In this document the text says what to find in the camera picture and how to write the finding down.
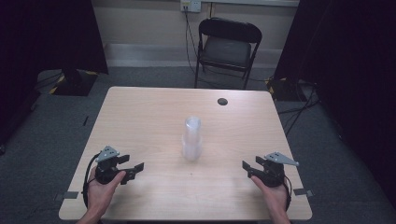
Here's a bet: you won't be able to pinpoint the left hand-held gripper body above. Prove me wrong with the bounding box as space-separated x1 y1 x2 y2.
93 145 121 185

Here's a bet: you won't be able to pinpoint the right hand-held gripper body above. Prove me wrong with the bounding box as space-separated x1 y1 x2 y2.
262 151 301 189

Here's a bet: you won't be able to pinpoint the person's left hand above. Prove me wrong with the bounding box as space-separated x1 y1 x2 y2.
86 169 127 217

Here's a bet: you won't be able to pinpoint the person's right hand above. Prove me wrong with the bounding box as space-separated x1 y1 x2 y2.
250 175 290 217

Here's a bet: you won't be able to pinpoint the grey tape strip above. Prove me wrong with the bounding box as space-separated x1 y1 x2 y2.
53 190 80 202
292 188 315 198

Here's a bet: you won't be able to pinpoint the stack of clear plastic cups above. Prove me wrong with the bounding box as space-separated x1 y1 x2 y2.
181 116 203 162

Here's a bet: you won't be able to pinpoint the black stand base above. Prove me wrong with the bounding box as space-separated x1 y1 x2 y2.
266 77 309 103
49 67 99 97

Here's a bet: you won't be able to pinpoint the black folding chair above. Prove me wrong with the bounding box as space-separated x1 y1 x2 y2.
193 17 263 91

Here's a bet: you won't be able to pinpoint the dark curtain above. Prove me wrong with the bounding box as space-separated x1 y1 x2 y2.
0 0 109 147
273 0 396 206

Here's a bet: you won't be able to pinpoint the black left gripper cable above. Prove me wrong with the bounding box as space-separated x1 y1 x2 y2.
81 152 101 210

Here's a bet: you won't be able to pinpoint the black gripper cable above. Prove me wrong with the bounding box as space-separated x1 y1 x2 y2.
282 175 294 213
81 152 101 210

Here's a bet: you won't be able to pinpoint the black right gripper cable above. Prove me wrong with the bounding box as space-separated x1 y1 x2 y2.
282 175 294 213

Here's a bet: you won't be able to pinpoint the black floor cables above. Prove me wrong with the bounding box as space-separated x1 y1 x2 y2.
276 81 322 138

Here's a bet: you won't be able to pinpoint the black wall socket cable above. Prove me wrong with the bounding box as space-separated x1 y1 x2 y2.
184 10 201 77

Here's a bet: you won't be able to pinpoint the white wall socket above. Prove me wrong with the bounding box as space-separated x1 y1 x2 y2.
179 0 203 14

